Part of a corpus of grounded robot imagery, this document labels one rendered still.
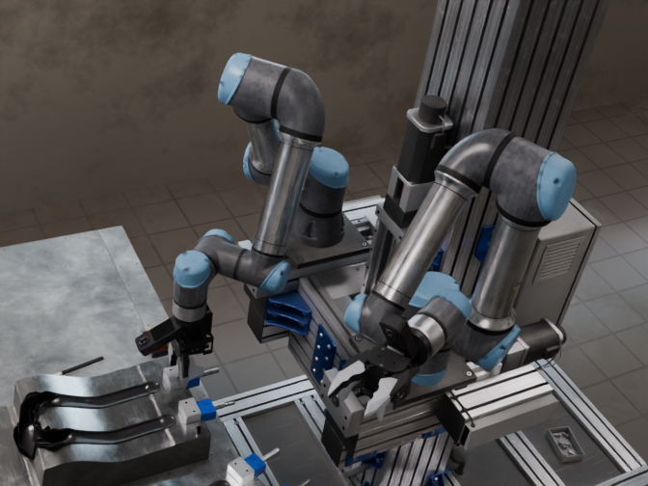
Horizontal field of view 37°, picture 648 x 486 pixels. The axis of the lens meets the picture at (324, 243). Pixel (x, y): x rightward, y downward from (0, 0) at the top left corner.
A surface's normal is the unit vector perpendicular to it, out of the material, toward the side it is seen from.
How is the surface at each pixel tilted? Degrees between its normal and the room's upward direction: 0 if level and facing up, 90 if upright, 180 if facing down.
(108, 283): 0
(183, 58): 90
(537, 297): 90
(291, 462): 0
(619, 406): 0
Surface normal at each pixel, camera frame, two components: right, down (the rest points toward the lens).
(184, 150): 0.47, 0.61
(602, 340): 0.14, -0.77
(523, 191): -0.57, 0.37
